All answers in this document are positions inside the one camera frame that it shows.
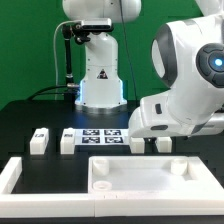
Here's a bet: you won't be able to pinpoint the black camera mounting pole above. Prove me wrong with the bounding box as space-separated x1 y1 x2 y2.
62 23 90 83

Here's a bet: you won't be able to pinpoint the white U-shaped obstacle frame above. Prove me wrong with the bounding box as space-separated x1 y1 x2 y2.
0 157 95 218

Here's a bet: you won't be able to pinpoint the black cables on table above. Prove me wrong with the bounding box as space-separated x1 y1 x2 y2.
25 83 81 102

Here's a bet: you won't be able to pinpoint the fiducial marker sheet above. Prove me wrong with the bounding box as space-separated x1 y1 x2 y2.
75 129 128 145

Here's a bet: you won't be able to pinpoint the grey camera cable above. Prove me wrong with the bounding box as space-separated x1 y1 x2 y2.
53 20 83 101

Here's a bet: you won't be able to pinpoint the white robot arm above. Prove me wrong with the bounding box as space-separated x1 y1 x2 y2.
62 0 224 138

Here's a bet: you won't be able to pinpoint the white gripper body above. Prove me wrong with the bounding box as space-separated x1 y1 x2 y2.
127 93 181 140

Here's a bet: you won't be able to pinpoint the grey camera on mount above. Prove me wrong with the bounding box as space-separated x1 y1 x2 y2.
81 18 112 32

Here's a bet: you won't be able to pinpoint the white desk top tray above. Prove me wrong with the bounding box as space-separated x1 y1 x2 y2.
88 156 224 217

